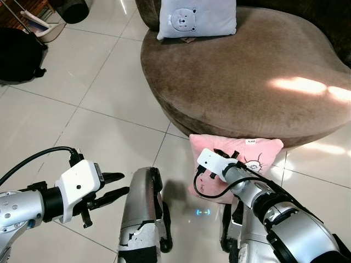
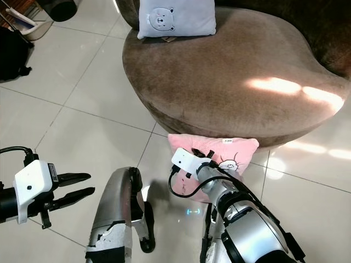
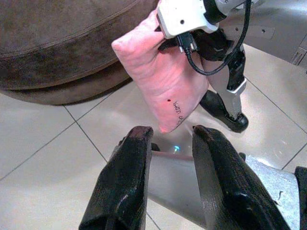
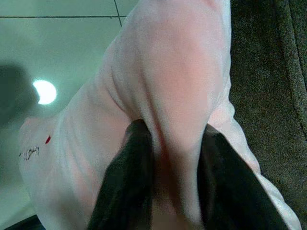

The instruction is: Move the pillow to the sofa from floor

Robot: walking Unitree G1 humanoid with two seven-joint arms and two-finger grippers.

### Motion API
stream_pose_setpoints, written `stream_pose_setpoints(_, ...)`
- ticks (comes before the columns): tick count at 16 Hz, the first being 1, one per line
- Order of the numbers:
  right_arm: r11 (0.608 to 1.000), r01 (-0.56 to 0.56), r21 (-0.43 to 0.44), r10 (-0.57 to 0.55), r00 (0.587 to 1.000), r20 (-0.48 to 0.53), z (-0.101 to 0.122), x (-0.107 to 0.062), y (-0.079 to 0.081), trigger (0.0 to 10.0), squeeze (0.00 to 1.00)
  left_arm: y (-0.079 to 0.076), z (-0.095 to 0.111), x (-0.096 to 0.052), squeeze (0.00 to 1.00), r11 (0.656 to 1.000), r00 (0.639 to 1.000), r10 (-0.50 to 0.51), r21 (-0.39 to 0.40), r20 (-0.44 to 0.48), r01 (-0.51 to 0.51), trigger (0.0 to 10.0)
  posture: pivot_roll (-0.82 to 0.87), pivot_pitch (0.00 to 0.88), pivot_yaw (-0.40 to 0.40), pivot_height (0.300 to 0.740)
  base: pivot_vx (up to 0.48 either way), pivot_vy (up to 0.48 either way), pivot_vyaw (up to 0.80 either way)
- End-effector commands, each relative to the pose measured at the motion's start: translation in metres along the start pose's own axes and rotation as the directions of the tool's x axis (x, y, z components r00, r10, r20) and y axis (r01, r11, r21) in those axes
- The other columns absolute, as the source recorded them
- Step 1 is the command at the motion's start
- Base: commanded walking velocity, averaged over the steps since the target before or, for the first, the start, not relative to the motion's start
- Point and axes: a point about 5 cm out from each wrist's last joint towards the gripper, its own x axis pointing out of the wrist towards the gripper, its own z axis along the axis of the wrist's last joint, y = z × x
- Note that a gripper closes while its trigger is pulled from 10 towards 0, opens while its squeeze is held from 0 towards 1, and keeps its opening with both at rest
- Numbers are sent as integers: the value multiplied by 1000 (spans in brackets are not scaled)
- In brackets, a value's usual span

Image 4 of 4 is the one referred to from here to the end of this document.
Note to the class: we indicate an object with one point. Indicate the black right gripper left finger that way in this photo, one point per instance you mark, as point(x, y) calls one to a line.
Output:
point(124, 182)

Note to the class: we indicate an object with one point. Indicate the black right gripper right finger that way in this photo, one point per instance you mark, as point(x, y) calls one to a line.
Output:
point(230, 182)

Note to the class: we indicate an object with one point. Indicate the dark grey fabric sofa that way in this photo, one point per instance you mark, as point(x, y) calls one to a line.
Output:
point(271, 83)

